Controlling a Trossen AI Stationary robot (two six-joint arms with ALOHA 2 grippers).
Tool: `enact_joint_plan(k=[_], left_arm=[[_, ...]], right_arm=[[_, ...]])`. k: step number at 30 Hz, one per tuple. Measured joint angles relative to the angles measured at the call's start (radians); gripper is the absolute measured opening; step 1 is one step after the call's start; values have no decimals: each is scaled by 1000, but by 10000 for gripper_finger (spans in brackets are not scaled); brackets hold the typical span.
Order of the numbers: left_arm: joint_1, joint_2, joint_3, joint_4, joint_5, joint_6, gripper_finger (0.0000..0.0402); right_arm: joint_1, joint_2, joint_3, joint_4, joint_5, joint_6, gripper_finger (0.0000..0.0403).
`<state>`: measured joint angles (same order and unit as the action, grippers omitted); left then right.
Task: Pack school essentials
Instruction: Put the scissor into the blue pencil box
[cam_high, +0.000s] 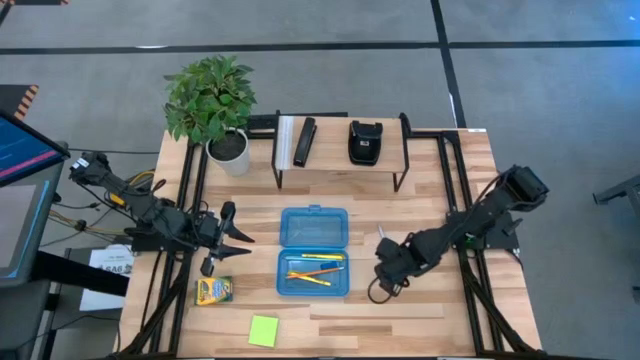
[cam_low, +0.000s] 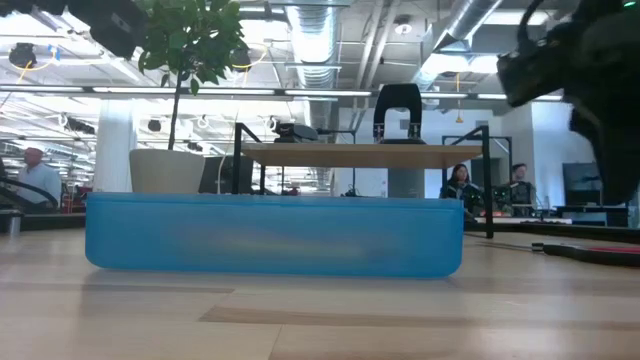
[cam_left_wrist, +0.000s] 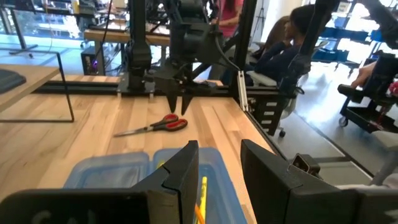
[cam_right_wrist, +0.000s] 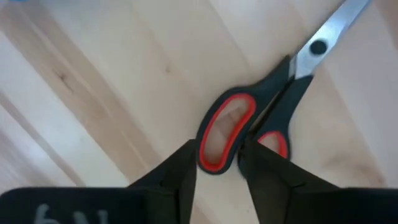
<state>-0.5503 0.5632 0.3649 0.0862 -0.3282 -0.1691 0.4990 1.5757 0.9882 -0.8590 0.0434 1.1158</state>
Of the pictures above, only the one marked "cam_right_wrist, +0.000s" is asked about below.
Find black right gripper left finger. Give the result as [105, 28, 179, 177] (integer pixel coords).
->
[0, 139, 198, 224]

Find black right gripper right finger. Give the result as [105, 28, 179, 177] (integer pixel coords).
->
[238, 138, 398, 224]

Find black and red scissors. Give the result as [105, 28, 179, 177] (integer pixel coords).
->
[195, 0, 373, 175]

